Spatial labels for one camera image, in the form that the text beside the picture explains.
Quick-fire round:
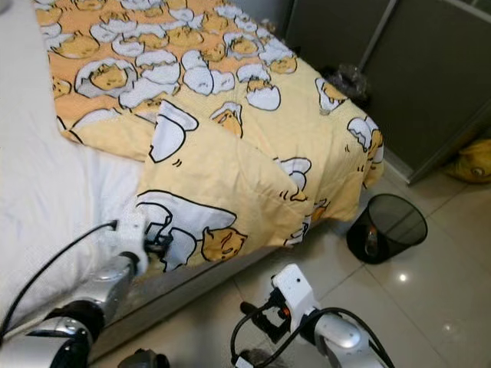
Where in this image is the white bed sheet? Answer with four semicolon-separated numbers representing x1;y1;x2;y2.
0;0;147;338

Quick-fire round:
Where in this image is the yellow bag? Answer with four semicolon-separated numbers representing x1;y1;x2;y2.
447;138;491;185

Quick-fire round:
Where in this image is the clear crumpled plastic bag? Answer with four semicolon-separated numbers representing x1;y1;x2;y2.
326;63;371;104

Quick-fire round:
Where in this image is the yellow egg print blanket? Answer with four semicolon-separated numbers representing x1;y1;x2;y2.
33;0;384;274

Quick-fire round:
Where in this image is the black mesh waste bin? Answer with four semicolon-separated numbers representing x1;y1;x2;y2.
346;193;428;265

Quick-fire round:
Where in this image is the dark grey sliding wardrobe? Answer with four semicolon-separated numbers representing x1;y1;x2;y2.
276;0;491;185

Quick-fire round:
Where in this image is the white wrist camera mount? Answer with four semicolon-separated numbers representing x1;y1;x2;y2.
272;263;317;323
115;212;149;273

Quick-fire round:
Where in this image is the dark robot left leg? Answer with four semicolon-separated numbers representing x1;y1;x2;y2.
137;348;171;368

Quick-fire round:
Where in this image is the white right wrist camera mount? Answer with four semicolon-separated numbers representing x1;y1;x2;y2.
272;263;317;323

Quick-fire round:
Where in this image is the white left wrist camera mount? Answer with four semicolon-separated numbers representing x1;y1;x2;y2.
115;212;149;273

